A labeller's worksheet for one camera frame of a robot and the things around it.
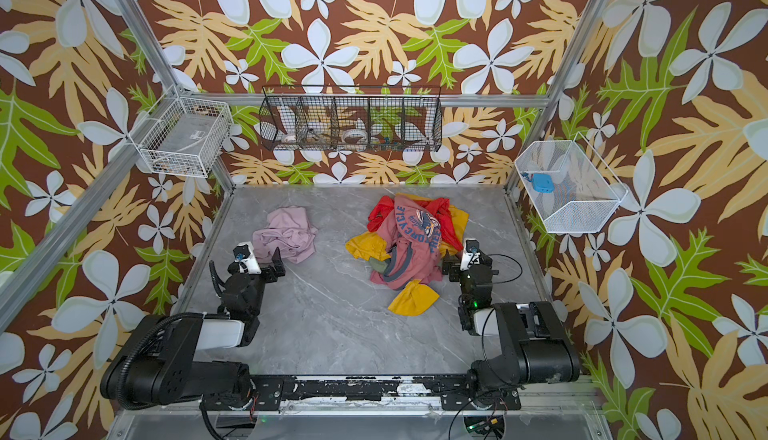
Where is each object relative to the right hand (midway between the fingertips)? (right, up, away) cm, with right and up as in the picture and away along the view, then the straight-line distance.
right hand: (462, 249), depth 91 cm
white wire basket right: (+29, +18, -8) cm, 35 cm away
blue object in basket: (+22, +20, -5) cm, 30 cm away
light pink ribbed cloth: (-56, +6, +8) cm, 57 cm away
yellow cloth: (-15, -14, -4) cm, 20 cm away
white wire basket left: (-83, +34, -4) cm, 90 cm away
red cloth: (-4, +13, +14) cm, 20 cm away
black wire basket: (-35, +43, +6) cm, 56 cm away
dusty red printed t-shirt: (-16, +5, -1) cm, 17 cm away
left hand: (-61, +1, -4) cm, 62 cm away
